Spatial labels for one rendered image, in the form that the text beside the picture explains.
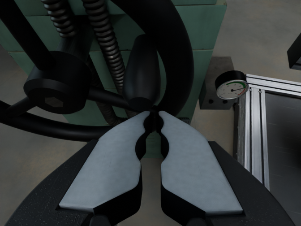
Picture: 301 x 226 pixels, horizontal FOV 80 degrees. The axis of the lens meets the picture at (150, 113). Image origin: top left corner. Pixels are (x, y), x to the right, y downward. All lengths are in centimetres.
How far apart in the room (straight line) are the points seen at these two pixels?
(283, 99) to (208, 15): 82
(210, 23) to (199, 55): 7
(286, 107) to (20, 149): 143
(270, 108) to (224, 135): 27
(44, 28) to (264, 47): 156
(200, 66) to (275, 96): 72
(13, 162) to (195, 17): 116
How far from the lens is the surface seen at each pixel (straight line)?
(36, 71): 21
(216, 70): 50
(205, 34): 38
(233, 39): 172
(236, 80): 39
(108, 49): 25
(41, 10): 28
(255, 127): 93
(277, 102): 108
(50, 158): 117
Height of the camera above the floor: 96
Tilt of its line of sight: 58 degrees down
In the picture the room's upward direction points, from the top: 4 degrees counter-clockwise
